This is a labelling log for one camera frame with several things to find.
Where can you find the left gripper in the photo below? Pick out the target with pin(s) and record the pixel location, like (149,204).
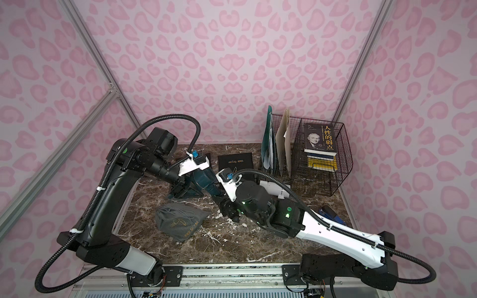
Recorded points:
(186,180)

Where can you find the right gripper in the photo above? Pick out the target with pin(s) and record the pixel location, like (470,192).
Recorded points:
(227,201)

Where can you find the grey hair dryer pouch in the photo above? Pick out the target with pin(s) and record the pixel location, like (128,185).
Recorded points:
(179,221)

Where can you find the plain black pouch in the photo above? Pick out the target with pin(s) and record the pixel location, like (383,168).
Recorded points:
(209,158)

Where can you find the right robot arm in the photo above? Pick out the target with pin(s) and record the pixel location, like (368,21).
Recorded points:
(371,258)

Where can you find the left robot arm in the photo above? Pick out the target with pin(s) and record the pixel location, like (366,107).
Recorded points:
(92,238)

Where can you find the white hair dryer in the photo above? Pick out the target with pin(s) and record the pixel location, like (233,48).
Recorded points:
(274,189)

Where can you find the black pouch gold print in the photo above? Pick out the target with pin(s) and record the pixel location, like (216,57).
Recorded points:
(235,162)

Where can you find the yellow striped book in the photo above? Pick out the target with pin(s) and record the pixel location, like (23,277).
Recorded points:
(323,163)

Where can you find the book with portrait cover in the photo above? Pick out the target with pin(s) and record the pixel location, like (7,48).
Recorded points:
(319,139)

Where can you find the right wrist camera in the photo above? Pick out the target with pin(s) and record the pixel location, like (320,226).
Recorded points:
(226,178)

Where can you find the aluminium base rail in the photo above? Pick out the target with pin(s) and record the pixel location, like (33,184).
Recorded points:
(228,280)

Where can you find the black wire basket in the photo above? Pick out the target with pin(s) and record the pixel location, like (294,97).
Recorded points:
(306,172)

